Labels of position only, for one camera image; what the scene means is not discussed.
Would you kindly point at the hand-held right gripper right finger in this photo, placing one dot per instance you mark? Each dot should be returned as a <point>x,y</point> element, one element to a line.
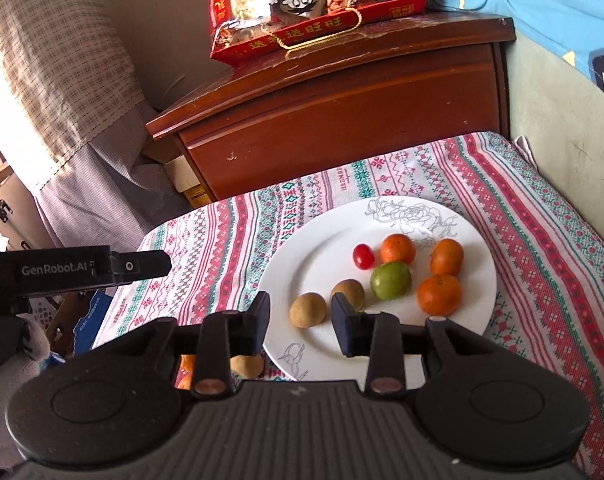
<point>344,327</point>

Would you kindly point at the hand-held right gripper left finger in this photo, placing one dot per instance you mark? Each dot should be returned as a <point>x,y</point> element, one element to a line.
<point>260,320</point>

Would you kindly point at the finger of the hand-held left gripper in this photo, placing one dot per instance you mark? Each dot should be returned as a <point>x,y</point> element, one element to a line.
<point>136,263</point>

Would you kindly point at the green mandarin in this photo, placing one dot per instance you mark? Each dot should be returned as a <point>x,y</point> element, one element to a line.
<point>391,281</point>

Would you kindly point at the white plate with line drawing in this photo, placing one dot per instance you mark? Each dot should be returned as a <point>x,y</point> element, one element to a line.
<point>322,260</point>

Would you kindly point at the red cherry tomato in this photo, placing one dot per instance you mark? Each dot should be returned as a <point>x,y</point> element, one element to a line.
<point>363,256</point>

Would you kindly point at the orange mandarin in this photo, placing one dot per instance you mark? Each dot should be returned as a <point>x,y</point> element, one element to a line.
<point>398,249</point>
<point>447,257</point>
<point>184,377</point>
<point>439,295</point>

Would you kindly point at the person's left hand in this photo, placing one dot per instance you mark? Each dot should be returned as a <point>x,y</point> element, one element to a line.
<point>4,390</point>

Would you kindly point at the blue white carton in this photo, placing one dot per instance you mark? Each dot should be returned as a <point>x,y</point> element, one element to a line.
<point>91,320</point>

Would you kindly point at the checked fabric cover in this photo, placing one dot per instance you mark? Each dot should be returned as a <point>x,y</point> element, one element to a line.
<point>56,110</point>

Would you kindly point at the patterned red green tablecloth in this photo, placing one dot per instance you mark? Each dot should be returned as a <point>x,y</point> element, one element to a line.
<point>532,270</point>

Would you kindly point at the brown wooden nightstand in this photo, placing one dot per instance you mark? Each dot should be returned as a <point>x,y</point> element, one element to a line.
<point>342,125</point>

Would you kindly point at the pale green sofa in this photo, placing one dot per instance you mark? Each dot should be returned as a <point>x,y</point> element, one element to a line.
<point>557,125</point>

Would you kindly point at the red snack gift box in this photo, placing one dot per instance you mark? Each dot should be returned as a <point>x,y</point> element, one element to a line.
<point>302,10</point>

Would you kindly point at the blue printed pillow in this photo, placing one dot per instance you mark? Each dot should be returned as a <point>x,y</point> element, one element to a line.
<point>542,20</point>

